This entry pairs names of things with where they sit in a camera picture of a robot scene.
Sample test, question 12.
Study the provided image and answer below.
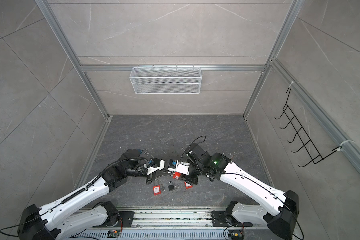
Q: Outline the red padlock front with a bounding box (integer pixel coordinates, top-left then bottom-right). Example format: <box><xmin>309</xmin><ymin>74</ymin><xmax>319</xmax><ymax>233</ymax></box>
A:
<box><xmin>185</xmin><ymin>182</ymin><xmax>193</xmax><ymax>189</ymax></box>

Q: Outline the red padlock long shackle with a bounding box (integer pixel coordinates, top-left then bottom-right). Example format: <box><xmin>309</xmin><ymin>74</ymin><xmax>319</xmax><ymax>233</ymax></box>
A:
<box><xmin>173</xmin><ymin>172</ymin><xmax>182</xmax><ymax>180</ymax></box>

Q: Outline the small black padlock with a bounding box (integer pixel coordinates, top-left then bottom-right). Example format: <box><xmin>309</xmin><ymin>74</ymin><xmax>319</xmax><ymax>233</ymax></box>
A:
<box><xmin>168</xmin><ymin>181</ymin><xmax>176</xmax><ymax>191</ymax></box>

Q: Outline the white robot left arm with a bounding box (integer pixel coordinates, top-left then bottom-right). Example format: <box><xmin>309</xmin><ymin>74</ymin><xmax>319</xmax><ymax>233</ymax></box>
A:
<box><xmin>17</xmin><ymin>149</ymin><xmax>165</xmax><ymax>240</ymax></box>

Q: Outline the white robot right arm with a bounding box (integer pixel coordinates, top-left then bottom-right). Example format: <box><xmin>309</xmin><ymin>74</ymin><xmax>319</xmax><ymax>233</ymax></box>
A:
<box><xmin>168</xmin><ymin>143</ymin><xmax>300</xmax><ymax>240</ymax></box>

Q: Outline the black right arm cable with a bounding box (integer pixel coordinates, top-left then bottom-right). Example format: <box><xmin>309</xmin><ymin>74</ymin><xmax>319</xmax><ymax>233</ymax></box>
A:
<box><xmin>182</xmin><ymin>135</ymin><xmax>305</xmax><ymax>240</ymax></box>

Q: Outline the aluminium front rail frame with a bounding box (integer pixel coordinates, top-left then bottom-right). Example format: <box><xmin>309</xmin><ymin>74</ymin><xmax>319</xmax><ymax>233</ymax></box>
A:
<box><xmin>66</xmin><ymin>207</ymin><xmax>279</xmax><ymax>240</ymax></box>

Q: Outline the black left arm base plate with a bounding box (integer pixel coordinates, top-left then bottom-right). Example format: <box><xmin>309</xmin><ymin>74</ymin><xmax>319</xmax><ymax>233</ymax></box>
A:
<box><xmin>115</xmin><ymin>211</ymin><xmax>135</xmax><ymax>228</ymax></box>

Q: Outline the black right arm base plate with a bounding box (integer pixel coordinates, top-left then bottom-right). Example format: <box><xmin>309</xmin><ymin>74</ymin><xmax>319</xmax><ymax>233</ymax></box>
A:
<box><xmin>211</xmin><ymin>211</ymin><xmax>253</xmax><ymax>228</ymax></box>

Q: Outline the white wire mesh basket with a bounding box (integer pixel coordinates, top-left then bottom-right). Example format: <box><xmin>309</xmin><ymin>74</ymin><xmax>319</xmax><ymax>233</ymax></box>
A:
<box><xmin>130</xmin><ymin>67</ymin><xmax>202</xmax><ymax>95</ymax></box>

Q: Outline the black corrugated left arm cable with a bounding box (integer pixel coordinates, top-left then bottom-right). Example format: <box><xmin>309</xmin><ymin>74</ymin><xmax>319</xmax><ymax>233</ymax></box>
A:
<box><xmin>61</xmin><ymin>157</ymin><xmax>149</xmax><ymax>205</ymax></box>

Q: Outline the black wire hook rack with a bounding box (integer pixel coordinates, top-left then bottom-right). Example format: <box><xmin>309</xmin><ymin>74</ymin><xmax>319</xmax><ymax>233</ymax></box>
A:
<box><xmin>274</xmin><ymin>88</ymin><xmax>345</xmax><ymax>168</ymax></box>

